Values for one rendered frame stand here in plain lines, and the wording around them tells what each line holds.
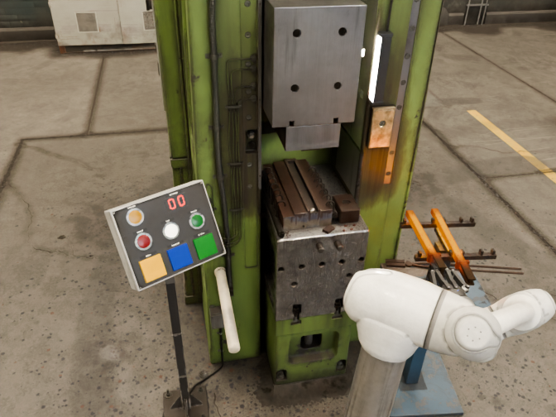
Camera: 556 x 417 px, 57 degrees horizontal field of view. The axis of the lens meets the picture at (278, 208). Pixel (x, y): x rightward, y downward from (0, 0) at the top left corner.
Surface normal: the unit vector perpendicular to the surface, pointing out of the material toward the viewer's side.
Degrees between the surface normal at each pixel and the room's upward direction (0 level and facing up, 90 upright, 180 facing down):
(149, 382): 0
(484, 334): 48
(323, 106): 90
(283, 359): 90
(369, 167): 90
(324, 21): 90
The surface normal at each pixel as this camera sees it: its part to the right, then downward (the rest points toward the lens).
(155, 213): 0.53, -0.01
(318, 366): 0.21, 0.55
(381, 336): -0.52, 0.31
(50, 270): 0.02, -0.82
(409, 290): -0.14, -0.63
